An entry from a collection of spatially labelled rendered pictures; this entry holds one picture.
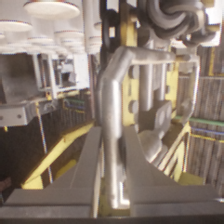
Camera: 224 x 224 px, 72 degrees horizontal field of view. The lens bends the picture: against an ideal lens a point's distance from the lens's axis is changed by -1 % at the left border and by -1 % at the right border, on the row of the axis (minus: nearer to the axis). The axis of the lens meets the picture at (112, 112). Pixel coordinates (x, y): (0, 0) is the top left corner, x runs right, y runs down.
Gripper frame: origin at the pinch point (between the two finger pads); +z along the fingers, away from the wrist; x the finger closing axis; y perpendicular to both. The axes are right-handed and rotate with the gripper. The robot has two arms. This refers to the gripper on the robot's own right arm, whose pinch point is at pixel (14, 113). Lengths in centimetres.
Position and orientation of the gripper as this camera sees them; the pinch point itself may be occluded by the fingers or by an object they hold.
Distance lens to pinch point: 26.7
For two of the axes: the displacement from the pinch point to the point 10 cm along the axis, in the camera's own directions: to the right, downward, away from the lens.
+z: 9.8, -0.8, 1.6
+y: -0.3, -9.5, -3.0
